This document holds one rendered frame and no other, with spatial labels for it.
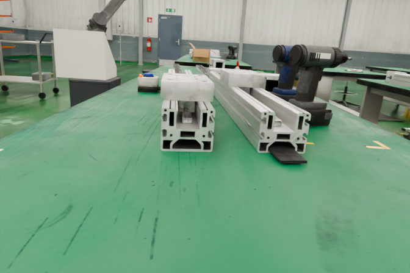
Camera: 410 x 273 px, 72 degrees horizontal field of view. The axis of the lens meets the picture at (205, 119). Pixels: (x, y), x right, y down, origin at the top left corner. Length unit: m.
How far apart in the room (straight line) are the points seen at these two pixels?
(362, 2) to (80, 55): 13.01
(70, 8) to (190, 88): 13.03
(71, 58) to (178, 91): 1.02
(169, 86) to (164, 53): 11.78
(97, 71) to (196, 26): 10.89
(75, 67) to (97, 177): 1.13
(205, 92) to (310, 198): 0.29
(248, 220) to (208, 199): 0.06
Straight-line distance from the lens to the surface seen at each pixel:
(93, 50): 1.50
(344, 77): 3.74
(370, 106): 2.87
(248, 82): 0.86
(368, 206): 0.46
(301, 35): 12.90
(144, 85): 1.16
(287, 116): 0.62
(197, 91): 0.59
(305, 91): 0.81
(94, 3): 7.66
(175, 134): 0.53
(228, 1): 12.39
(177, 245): 0.32
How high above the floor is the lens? 0.98
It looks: 15 degrees down
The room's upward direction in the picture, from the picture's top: 4 degrees clockwise
